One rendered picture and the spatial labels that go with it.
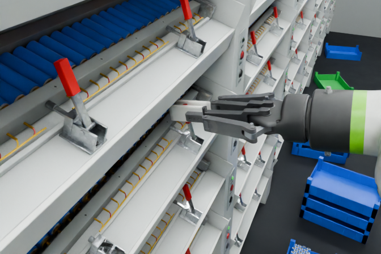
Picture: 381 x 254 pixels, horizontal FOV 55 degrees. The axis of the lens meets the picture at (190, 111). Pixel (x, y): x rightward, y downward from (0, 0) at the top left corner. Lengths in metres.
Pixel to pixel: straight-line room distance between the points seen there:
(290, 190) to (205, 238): 1.07
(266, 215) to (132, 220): 1.36
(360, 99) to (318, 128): 0.07
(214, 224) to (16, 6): 0.86
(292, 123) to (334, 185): 1.33
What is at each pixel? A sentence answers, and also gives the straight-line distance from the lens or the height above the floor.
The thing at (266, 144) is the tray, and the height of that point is 0.37.
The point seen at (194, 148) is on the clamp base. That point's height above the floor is 0.94.
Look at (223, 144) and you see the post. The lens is 0.86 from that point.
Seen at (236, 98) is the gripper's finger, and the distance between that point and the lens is 0.64.
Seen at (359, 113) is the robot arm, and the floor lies 1.09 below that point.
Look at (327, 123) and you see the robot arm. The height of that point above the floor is 1.07.
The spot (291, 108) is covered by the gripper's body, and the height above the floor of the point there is 1.07.
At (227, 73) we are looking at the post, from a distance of 0.77.
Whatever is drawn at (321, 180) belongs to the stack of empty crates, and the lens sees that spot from 1.87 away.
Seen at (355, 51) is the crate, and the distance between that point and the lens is 3.90.
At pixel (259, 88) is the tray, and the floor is 0.75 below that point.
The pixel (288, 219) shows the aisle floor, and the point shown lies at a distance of 1.88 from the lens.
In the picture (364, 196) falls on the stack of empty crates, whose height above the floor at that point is 0.16.
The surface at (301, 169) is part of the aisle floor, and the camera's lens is 2.17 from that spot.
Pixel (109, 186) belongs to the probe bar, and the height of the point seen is 0.97.
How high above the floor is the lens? 1.34
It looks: 31 degrees down
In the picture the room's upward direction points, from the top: straight up
